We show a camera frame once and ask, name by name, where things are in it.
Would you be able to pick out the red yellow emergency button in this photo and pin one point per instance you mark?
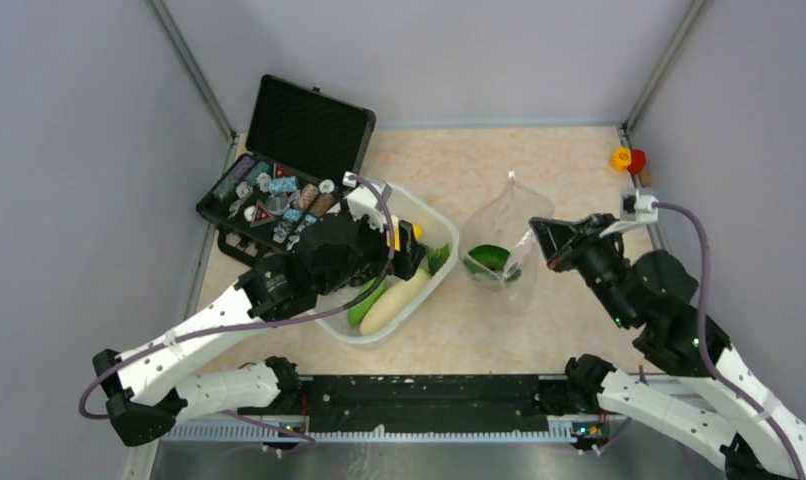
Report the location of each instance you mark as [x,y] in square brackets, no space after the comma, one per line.
[632,161]

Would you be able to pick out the white radish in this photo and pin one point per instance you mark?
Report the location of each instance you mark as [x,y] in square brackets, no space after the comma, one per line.
[392,302]

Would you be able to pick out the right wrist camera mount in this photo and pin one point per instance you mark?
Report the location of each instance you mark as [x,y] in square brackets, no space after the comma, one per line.
[639,208]

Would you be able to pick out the white plastic basket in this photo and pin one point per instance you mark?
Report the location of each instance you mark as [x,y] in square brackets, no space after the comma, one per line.
[437,231]

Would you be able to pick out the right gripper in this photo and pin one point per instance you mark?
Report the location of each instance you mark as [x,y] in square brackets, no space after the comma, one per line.
[557,237]

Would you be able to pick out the green bok choy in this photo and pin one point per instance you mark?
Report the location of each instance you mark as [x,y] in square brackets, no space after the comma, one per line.
[489,264]

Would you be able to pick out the yellow bell pepper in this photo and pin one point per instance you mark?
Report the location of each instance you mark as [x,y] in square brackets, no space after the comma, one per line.
[406,234]

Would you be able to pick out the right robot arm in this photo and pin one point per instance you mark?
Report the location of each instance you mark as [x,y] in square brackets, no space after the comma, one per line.
[743,428]

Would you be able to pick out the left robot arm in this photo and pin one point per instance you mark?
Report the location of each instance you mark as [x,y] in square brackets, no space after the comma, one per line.
[156,386]

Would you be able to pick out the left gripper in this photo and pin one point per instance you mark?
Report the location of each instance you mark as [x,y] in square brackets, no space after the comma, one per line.
[406,261]

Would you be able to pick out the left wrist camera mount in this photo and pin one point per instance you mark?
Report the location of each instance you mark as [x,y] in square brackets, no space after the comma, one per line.
[361,202]

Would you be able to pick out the black open case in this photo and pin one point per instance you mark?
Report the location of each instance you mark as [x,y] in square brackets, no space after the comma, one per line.
[297,137]

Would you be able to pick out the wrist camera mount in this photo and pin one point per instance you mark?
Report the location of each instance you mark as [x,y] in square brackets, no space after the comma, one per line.
[361,202]
[639,208]

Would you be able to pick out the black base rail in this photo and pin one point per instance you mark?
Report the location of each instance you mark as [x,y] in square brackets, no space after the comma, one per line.
[415,409]

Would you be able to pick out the light green small cucumber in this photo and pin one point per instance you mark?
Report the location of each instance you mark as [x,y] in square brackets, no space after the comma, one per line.
[358,312]

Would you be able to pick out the clear zip top bag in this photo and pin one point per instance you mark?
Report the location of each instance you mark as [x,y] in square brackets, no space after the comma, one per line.
[504,221]

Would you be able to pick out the green leaf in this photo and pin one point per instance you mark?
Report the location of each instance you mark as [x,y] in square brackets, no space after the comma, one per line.
[437,257]

